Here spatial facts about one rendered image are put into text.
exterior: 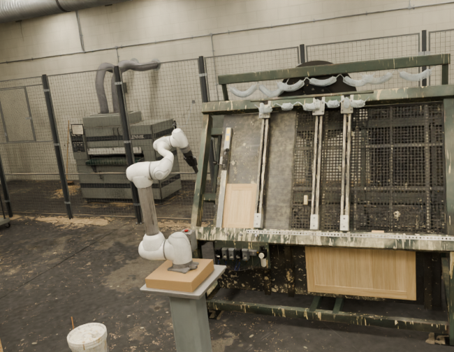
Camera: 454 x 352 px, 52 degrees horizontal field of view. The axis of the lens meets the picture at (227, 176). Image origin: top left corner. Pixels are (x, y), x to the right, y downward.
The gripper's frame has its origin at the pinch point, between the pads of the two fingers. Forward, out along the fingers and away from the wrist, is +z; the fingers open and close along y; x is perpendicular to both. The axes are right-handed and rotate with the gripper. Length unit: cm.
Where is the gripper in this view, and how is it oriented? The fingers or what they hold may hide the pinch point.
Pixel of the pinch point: (195, 169)
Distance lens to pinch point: 406.9
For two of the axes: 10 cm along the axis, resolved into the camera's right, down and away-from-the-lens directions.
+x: -4.2, 6.5, -6.3
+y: -8.4, -0.2, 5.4
